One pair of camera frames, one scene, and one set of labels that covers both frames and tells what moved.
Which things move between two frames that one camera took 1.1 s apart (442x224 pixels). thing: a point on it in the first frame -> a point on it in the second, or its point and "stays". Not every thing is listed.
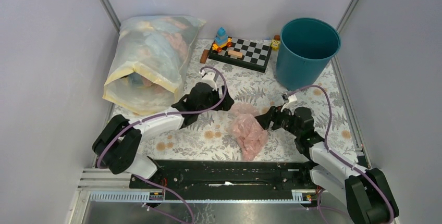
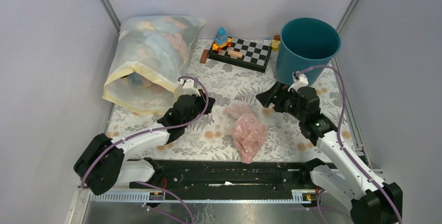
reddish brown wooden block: x=204 y=56 stays
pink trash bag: x=246 y=126 stays
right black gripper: x=273 y=114 -> x=279 y=90
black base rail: x=225 y=175 stays
